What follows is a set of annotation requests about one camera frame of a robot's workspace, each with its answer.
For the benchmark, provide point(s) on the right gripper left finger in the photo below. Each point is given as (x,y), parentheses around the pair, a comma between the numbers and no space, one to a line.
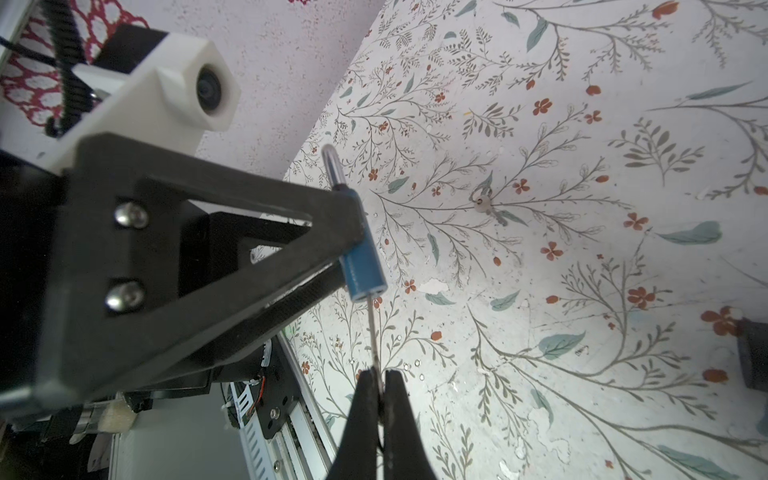
(357,452)

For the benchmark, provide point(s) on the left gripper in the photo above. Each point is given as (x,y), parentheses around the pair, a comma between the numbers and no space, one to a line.
(109,287)

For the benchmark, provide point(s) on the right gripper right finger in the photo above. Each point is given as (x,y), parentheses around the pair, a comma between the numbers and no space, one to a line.
(404,456)

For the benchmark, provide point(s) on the silver key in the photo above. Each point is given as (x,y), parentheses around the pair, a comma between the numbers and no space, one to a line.
(376,363)
(482,203)

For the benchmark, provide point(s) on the silver key on table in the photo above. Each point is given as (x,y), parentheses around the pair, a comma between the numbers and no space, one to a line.
(482,203)

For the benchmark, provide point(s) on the black padlock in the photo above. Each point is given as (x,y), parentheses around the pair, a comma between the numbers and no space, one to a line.
(752,343)

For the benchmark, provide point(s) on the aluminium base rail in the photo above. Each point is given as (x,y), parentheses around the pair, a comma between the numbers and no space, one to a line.
(281,428)

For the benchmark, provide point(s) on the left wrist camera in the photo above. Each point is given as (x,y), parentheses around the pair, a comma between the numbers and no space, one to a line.
(161,92)

